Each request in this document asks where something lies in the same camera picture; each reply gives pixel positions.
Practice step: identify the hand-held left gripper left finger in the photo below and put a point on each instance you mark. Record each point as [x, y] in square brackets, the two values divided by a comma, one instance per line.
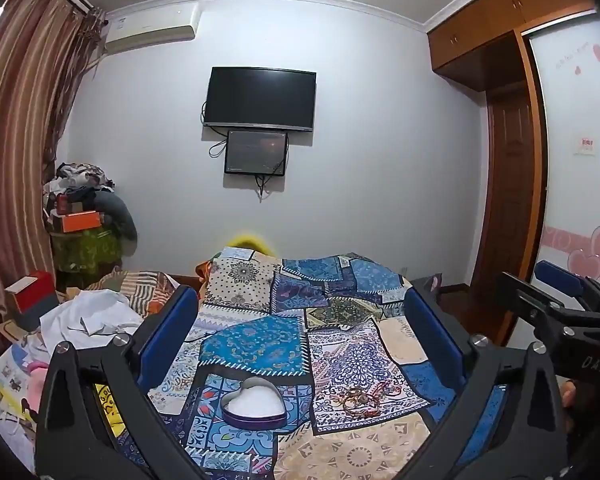
[167, 332]

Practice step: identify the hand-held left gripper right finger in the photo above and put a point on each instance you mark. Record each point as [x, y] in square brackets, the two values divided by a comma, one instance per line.
[432, 340]

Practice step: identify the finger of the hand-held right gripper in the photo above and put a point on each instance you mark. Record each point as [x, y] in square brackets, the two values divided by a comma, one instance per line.
[560, 277]
[527, 305]

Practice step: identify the heart-shaped tin box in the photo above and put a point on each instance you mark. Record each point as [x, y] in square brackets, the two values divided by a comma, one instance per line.
[255, 405]

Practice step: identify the person's right hand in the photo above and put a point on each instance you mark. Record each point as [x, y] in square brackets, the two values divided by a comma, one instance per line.
[570, 396]

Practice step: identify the striped orange pillow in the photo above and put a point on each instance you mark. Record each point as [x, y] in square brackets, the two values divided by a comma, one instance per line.
[140, 285]

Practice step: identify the white crumpled cloth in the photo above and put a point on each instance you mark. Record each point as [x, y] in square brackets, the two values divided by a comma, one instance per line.
[97, 317]

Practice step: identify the white heart-print sliding door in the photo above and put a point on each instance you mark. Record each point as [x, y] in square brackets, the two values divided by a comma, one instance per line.
[575, 200]

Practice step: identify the brown wooden door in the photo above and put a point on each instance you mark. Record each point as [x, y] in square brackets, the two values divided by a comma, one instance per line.
[510, 195]

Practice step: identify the yellow cloth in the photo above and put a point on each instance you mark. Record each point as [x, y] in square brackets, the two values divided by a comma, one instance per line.
[109, 410]

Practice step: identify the patchwork printed blanket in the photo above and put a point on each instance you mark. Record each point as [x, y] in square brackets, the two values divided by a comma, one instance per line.
[330, 310]

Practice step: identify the green cloth covered cabinet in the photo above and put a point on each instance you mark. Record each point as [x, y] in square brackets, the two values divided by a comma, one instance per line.
[85, 252]

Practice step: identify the yellow fluffy object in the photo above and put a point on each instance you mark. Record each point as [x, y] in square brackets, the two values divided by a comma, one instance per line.
[250, 242]

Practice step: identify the small paper door sticker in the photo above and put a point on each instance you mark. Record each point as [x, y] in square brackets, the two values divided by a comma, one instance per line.
[585, 145]

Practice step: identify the red box with beige lid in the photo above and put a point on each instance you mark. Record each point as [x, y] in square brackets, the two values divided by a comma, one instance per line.
[32, 300]

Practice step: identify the orange box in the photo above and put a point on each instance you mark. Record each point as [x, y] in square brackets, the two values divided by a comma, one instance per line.
[82, 221]

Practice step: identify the pink plush cloth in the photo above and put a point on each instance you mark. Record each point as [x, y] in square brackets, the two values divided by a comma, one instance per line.
[27, 390]

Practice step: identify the printed paper bag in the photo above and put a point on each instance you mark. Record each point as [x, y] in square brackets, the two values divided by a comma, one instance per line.
[7, 375]

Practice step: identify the pile of folded clothes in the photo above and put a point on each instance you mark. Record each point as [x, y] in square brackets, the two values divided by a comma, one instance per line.
[80, 180]

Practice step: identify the striped brown curtain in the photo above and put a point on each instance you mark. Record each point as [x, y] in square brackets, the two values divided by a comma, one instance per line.
[20, 135]

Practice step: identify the wooden wardrobe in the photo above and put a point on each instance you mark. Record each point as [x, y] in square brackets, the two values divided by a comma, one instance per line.
[480, 35]

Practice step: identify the white air conditioner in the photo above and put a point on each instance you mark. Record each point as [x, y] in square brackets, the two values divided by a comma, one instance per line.
[150, 30]

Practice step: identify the small black wall monitor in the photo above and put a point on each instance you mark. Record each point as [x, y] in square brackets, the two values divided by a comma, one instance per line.
[255, 152]

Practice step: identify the black wall television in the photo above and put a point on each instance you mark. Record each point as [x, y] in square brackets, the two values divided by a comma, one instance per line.
[260, 97]

